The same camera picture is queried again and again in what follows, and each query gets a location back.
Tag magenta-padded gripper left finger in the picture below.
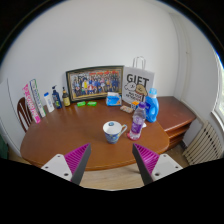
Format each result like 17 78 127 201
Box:
40 142 92 186

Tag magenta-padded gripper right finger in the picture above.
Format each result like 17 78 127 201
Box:
131 143 184 186

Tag clear bottle with purple cap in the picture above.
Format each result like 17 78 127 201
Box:
128 101 147 141

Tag white radiator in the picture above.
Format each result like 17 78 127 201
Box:
182 119 224 166

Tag flat round red coaster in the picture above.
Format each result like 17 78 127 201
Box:
126 131 143 142

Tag brown wooden side cabinet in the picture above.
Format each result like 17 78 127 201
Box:
156 95 198 151

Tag blue detergent bottle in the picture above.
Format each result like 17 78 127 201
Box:
144 87 160 124

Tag brown wooden chair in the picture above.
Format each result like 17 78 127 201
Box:
16 96 34 134

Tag white and blue mug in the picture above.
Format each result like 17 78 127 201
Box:
102 120 128 145

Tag white bottle with blue cap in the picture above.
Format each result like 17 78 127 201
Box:
43 91 55 114

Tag dark blue pump bottle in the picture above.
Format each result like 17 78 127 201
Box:
51 84 63 110

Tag amber pump bottle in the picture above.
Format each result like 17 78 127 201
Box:
61 86 72 108

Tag pink printed tube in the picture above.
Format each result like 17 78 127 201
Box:
22 83 42 125

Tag small wrapped snack packet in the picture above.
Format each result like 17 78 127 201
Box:
119 104 134 114

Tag white flat board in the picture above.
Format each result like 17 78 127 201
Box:
0 78 26 158

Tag green and white printed tube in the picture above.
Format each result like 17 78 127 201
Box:
29 78 47 118

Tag blue tissue pack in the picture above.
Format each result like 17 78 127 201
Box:
105 91 123 107

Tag white printed paper bag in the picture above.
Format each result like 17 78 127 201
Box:
121 55 156 105

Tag white framed window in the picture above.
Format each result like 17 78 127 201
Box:
213 56 224 128

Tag framed group photo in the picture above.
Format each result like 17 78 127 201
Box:
65 65 125 103

